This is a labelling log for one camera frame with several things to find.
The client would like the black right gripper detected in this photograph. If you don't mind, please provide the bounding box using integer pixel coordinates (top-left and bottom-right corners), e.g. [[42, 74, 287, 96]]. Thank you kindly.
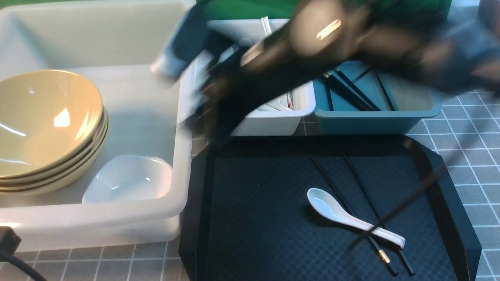
[[184, 0, 371, 141]]

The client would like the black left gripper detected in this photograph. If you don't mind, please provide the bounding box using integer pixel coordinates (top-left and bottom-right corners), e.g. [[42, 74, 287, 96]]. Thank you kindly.
[[0, 226, 22, 260]]

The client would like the white square sauce dish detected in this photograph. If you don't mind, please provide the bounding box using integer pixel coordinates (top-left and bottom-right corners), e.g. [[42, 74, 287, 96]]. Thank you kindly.
[[82, 155, 150, 204]]

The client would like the tan noodle bowl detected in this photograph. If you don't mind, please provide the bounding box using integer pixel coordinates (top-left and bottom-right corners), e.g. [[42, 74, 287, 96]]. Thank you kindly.
[[0, 70, 103, 178]]

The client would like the white ceramic soup spoon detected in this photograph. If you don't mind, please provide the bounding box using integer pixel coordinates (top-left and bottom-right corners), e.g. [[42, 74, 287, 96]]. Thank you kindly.
[[307, 187, 406, 249]]

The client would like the black chopstick gold band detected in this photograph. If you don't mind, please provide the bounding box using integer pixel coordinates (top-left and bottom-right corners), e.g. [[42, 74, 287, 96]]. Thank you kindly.
[[310, 156, 399, 276]]

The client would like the top stacked tan bowl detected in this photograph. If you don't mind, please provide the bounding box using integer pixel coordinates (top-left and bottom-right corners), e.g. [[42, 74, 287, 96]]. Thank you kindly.
[[1, 108, 109, 189]]

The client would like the stacked tan bowl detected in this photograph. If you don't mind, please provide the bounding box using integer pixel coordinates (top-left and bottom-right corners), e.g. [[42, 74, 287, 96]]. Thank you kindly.
[[1, 108, 109, 189], [0, 125, 109, 196]]

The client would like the lower stacked tan bowl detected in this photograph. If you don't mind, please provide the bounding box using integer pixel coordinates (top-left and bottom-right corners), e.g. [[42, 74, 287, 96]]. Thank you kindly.
[[0, 125, 109, 196]]

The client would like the black chopstick in teal bin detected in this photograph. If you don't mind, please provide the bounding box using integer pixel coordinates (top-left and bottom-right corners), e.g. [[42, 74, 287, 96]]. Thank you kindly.
[[334, 69, 381, 111]]

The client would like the black chopstick gold tip bin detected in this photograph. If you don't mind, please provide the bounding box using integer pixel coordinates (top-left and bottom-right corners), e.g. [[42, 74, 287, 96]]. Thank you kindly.
[[320, 73, 374, 111]]

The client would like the teal plastic bin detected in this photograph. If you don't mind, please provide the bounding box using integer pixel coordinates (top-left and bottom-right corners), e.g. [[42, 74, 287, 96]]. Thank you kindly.
[[313, 62, 441, 135]]

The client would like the lone black chopstick in bin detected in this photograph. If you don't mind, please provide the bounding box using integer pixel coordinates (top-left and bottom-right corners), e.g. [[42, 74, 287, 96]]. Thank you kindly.
[[374, 71, 395, 111]]

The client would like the small white plastic bin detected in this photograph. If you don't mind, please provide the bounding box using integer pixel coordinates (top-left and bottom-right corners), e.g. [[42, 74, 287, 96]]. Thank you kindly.
[[208, 19, 316, 136]]

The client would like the white dish in tub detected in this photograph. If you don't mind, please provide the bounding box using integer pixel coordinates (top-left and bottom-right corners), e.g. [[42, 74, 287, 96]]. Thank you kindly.
[[141, 157, 173, 199]]

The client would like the black serving tray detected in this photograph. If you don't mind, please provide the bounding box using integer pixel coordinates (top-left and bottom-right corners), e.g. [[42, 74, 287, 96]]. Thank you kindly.
[[179, 135, 482, 281]]

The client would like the large white plastic tub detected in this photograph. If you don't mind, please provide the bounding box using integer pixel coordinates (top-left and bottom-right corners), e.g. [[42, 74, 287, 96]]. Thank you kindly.
[[1, 0, 195, 253]]

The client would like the black cable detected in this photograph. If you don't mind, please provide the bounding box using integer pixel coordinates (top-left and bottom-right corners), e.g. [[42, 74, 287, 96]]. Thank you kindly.
[[0, 252, 49, 281]]

